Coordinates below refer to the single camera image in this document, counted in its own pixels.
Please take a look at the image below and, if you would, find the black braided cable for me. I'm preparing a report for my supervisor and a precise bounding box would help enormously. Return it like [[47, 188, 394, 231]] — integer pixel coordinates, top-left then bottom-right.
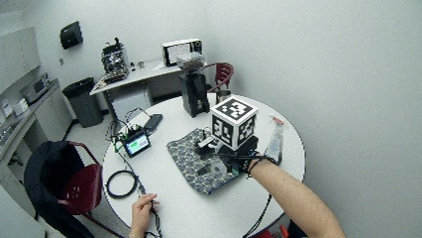
[[133, 177, 163, 238]]

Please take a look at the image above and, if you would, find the blue patterned cloth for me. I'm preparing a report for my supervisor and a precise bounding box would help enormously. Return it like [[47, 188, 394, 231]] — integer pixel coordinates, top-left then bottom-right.
[[166, 128, 247, 195]]

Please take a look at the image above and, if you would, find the white marker cube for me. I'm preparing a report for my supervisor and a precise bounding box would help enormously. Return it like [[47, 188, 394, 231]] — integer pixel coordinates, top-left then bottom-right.
[[208, 95, 259, 152]]

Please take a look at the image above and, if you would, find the black wrist band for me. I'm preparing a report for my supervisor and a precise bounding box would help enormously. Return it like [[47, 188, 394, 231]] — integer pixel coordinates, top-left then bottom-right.
[[242, 154, 278, 179]]

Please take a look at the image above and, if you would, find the black box device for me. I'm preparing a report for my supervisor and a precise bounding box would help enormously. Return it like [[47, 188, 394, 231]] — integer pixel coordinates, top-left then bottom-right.
[[142, 113, 165, 134]]

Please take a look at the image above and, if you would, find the red chair with jacket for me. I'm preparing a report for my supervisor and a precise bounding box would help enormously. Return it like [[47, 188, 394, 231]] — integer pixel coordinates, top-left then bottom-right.
[[55, 141, 126, 238]]

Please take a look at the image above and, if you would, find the small screen device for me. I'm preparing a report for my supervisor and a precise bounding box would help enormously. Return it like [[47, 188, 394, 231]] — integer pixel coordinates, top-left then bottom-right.
[[122, 131, 153, 159]]

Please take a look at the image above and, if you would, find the metal cup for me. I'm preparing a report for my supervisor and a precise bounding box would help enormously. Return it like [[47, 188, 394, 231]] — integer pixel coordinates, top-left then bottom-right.
[[214, 89, 231, 105]]

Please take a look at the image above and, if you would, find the clear plastic bag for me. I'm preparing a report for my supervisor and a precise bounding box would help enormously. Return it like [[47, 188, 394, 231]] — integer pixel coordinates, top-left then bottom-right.
[[263, 115, 286, 164]]

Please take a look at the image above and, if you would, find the grey side table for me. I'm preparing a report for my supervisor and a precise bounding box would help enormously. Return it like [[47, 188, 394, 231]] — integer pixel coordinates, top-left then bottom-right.
[[87, 58, 208, 133]]

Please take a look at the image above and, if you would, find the white box appliance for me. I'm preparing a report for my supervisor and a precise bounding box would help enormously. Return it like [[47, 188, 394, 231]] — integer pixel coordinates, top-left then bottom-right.
[[161, 38, 204, 67]]

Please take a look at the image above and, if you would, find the dark grey trash bin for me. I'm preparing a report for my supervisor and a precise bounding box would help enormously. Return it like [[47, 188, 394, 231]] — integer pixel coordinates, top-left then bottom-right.
[[61, 76, 105, 129]]

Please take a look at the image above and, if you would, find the grey counter cabinet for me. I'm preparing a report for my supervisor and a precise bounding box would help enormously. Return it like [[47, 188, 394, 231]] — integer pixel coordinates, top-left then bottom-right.
[[0, 77, 73, 173]]

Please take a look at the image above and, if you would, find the grey microwave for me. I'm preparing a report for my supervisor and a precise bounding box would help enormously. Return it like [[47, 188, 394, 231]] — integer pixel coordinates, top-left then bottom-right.
[[18, 72, 51, 104]]

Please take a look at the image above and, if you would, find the coiled black cable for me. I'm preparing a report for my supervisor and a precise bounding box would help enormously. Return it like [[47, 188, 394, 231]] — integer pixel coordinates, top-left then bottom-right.
[[103, 170, 141, 199]]

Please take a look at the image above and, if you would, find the thin black glove cable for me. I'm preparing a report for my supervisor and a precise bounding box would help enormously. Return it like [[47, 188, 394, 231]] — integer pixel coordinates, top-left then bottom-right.
[[242, 193, 274, 238]]

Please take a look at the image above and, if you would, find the black wall dispenser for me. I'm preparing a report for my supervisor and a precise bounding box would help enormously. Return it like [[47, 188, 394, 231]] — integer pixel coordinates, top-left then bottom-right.
[[59, 21, 83, 51]]

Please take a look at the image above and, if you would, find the grey wall cabinet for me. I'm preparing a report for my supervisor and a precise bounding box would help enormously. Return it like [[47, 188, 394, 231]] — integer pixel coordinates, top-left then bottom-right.
[[0, 26, 42, 94]]

